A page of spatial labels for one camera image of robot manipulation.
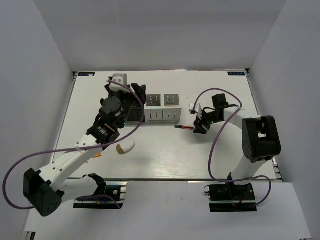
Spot white makeup sponge case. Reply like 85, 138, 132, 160
115, 139, 136, 155

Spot blue label sticker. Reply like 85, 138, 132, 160
78, 72, 95, 77
227, 71, 246, 76

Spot white organizer box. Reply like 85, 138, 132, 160
144, 94, 182, 123

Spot blue label sticker right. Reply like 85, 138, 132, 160
227, 71, 246, 76

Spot blue label sticker left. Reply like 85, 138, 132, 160
78, 72, 95, 77

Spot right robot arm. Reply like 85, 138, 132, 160
189, 94, 281, 200

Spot black organizer box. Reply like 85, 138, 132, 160
124, 100, 145, 124

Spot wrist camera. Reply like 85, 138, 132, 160
109, 73, 128, 92
189, 103, 203, 120

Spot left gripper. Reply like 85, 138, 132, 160
108, 84, 147, 129

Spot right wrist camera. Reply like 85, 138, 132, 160
189, 103, 203, 120

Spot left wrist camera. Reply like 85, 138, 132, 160
109, 73, 128, 92

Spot orange cream tube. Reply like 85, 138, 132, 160
92, 152, 102, 158

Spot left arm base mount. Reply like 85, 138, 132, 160
73, 181, 127, 210

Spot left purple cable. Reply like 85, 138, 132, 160
2, 79, 146, 210

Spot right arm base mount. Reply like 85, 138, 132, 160
203, 183, 257, 213

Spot purple cable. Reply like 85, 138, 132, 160
2, 79, 146, 210
193, 87, 272, 207

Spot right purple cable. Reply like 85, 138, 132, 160
193, 87, 272, 207

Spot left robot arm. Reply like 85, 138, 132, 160
23, 81, 147, 217

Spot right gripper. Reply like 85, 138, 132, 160
193, 108, 222, 135

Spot red lip gloss tube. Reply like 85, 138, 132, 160
174, 124, 194, 130

